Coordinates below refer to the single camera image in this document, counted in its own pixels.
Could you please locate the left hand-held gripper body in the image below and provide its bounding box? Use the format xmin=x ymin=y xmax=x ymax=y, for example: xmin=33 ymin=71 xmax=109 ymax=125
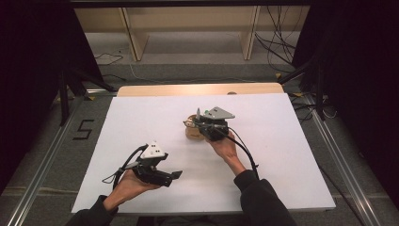
xmin=131 ymin=140 xmax=174 ymax=188

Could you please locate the white table board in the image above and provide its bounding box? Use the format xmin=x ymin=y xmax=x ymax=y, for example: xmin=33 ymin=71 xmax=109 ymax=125
xmin=71 ymin=92 xmax=337 ymax=215

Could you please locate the black metal stand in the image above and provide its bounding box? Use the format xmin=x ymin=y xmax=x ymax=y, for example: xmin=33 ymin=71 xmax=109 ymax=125
xmin=57 ymin=67 xmax=117 ymax=126
xmin=277 ymin=56 xmax=327 ymax=121

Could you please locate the black metal frame bar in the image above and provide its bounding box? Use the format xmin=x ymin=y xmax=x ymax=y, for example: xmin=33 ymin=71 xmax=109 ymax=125
xmin=69 ymin=0 xmax=314 ymax=8

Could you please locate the hand-held gripper cable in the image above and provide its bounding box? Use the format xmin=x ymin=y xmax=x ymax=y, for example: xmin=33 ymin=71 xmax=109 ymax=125
xmin=183 ymin=121 xmax=261 ymax=182
xmin=102 ymin=144 xmax=149 ymax=191

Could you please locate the person's left hand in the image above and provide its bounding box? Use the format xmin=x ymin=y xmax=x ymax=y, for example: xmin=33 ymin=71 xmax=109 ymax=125
xmin=112 ymin=169 xmax=161 ymax=205

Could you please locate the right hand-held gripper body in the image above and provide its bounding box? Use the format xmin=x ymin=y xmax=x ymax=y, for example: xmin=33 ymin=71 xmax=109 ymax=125
xmin=194 ymin=106 xmax=236 ymax=142

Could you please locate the thin black floor cable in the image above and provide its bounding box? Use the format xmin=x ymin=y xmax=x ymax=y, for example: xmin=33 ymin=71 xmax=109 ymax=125
xmin=94 ymin=51 xmax=124 ymax=66

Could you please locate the aluminium floor rail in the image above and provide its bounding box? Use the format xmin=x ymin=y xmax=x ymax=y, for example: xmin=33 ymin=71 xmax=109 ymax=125
xmin=6 ymin=97 xmax=79 ymax=226
xmin=304 ymin=93 xmax=382 ymax=226

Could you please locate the person's right hand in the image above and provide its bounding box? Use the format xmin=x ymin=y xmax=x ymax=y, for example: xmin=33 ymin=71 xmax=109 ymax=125
xmin=205 ymin=130 xmax=247 ymax=177

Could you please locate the light wooden shelf frame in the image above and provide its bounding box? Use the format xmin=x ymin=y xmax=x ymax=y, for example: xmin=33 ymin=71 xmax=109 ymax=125
xmin=73 ymin=5 xmax=310 ymax=62

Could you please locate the black cable bundle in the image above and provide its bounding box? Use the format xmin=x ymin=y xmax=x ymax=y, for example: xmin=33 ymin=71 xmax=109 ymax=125
xmin=254 ymin=5 xmax=297 ymax=73

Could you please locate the right hand-held gripper cable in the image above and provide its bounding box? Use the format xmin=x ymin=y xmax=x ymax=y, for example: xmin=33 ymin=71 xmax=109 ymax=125
xmin=183 ymin=121 xmax=261 ymax=182

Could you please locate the wooden pen holder cup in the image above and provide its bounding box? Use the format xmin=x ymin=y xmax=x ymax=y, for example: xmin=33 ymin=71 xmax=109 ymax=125
xmin=183 ymin=113 xmax=206 ymax=141

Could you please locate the left hand-held gripper cable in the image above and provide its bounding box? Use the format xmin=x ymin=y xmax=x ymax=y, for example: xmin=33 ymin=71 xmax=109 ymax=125
xmin=102 ymin=144 xmax=149 ymax=191

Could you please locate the black curtain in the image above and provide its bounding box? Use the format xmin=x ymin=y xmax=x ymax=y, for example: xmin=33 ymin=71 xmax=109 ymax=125
xmin=0 ymin=0 xmax=104 ymax=192
xmin=291 ymin=0 xmax=399 ymax=210

